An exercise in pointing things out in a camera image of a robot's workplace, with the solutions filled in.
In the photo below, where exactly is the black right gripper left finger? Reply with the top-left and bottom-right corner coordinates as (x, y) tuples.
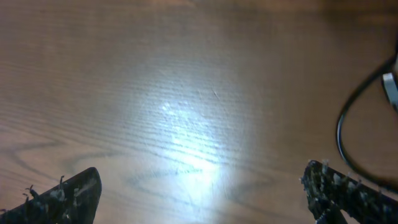
(1, 167), (102, 224)

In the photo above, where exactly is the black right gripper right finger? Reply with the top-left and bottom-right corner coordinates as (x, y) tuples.
(301, 160), (397, 223)

